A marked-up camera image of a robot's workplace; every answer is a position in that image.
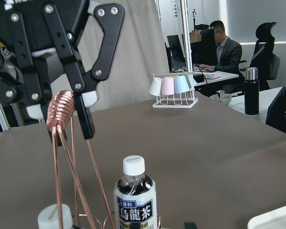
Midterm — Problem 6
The white cup rack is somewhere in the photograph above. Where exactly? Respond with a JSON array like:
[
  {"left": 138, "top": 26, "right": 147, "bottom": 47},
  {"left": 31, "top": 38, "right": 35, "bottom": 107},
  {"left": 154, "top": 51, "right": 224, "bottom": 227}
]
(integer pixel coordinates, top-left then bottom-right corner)
[{"left": 153, "top": 72, "right": 198, "bottom": 108}]

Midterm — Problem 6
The cream serving tray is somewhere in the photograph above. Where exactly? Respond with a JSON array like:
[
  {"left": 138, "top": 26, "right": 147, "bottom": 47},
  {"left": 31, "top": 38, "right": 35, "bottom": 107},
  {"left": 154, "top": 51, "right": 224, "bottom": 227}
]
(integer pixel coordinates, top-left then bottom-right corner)
[{"left": 247, "top": 206, "right": 286, "bottom": 229}]

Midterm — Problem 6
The copper wire bottle basket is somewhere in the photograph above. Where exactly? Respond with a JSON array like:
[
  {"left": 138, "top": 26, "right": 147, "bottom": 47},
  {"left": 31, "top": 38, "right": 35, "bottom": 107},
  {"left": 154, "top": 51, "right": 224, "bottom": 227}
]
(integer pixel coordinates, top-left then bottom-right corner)
[{"left": 46, "top": 91, "right": 162, "bottom": 229}]

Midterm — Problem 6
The tea bottle white cap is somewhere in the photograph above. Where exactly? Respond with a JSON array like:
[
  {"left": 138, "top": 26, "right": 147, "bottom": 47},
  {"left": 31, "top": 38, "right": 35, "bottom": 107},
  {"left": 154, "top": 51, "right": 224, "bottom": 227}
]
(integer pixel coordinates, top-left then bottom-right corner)
[{"left": 113, "top": 155, "right": 158, "bottom": 229}]

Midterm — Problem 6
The black office chair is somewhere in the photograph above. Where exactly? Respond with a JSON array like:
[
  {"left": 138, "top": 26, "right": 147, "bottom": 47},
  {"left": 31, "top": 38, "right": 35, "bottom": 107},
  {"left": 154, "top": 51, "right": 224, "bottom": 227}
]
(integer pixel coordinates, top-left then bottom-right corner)
[{"left": 249, "top": 22, "right": 280, "bottom": 91}]

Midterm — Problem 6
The blue plastic cup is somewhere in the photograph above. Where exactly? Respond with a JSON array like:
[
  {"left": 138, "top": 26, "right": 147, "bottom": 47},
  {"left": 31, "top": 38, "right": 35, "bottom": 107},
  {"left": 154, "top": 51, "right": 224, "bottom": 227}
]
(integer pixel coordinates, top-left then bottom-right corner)
[{"left": 174, "top": 75, "right": 190, "bottom": 94}]

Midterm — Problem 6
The black thermos bottle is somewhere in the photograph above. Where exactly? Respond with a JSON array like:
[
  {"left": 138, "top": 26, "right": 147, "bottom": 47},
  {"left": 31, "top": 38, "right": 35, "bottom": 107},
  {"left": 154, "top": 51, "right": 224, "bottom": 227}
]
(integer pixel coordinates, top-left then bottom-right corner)
[{"left": 244, "top": 67, "right": 259, "bottom": 115}]

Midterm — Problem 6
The white plastic cup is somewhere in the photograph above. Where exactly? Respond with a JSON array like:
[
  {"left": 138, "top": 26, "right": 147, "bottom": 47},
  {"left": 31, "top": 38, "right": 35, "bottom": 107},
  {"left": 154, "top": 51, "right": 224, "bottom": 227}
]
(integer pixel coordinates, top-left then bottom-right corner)
[{"left": 149, "top": 77, "right": 163, "bottom": 96}]

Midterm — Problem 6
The pink plastic cup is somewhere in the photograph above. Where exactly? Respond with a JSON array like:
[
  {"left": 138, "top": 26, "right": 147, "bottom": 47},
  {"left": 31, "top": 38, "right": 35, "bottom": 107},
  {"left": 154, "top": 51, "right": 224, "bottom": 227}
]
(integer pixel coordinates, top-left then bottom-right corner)
[{"left": 161, "top": 77, "right": 174, "bottom": 95}]

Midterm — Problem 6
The seated man in suit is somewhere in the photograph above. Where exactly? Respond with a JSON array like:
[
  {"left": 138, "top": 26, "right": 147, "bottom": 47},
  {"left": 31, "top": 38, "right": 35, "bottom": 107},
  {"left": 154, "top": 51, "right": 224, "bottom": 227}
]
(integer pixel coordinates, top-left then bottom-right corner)
[{"left": 193, "top": 20, "right": 246, "bottom": 97}]

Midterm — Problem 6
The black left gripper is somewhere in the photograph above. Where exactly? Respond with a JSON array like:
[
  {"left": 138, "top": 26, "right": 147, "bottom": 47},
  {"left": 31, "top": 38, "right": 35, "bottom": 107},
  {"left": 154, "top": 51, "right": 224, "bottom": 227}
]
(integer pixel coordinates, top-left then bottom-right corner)
[{"left": 0, "top": 0, "right": 125, "bottom": 139}]

